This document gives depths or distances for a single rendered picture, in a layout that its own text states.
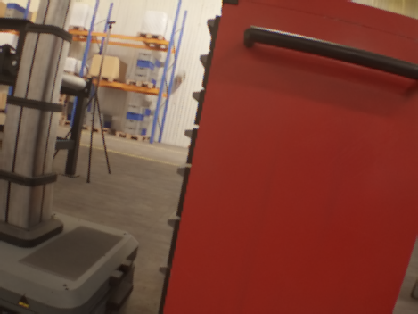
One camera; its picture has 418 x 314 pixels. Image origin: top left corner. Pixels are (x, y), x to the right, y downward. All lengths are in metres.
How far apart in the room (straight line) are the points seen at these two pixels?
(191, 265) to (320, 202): 0.27
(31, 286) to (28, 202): 0.26
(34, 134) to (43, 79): 0.15
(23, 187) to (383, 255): 0.86
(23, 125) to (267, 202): 0.65
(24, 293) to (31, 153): 0.36
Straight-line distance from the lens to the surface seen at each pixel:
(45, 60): 0.94
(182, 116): 11.10
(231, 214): 0.62
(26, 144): 0.94
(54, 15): 0.98
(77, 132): 3.17
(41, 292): 0.77
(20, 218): 0.97
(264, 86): 0.61
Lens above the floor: 0.64
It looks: 5 degrees down
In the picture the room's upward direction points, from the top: 11 degrees clockwise
